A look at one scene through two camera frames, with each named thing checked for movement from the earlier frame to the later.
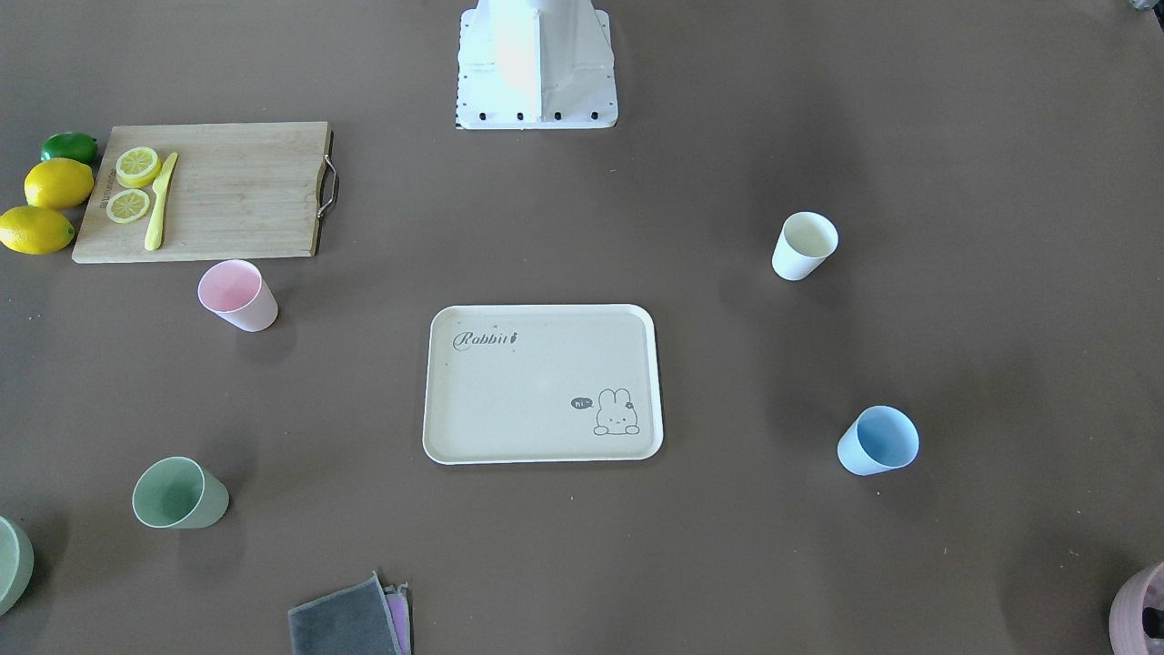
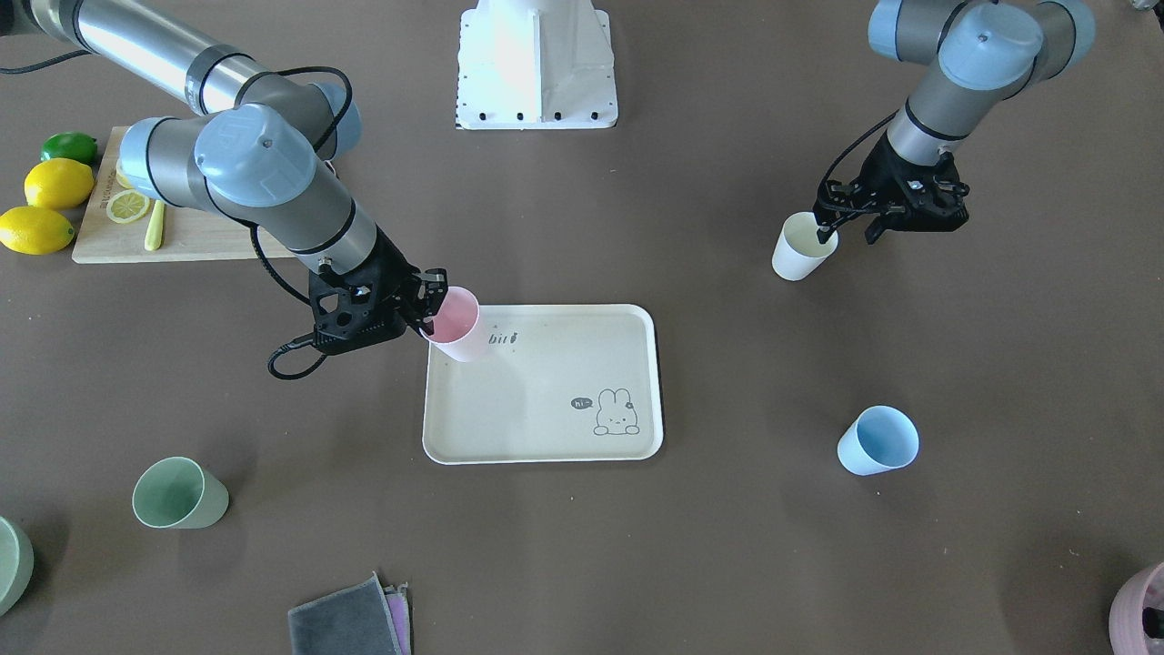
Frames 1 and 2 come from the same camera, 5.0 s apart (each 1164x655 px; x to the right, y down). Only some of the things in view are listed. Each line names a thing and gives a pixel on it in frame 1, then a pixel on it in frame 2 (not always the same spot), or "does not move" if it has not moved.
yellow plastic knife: x=159 y=185 does not move
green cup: x=175 y=492 does not move
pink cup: x=239 y=294 to x=457 y=325
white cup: x=807 y=239 does not move
